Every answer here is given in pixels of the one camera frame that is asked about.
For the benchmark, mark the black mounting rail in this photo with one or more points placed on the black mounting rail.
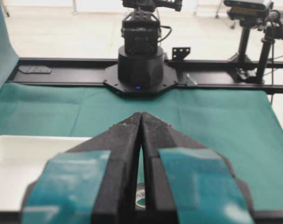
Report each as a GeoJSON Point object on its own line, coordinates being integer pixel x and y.
{"type": "Point", "coordinates": [187, 74]}

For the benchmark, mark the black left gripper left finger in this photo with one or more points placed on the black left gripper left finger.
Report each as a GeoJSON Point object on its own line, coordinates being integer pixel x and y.
{"type": "Point", "coordinates": [92, 183]}

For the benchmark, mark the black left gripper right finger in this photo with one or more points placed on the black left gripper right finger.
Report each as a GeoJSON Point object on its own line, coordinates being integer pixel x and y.
{"type": "Point", "coordinates": [188, 182]}

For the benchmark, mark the green tape roll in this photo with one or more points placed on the green tape roll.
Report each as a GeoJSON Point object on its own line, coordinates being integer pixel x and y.
{"type": "Point", "coordinates": [140, 200]}

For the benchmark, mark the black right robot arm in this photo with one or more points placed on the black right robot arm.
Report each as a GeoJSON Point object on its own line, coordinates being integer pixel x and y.
{"type": "Point", "coordinates": [141, 67]}

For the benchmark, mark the white plastic tray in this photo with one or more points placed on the white plastic tray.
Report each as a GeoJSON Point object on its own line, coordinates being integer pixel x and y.
{"type": "Point", "coordinates": [22, 159]}

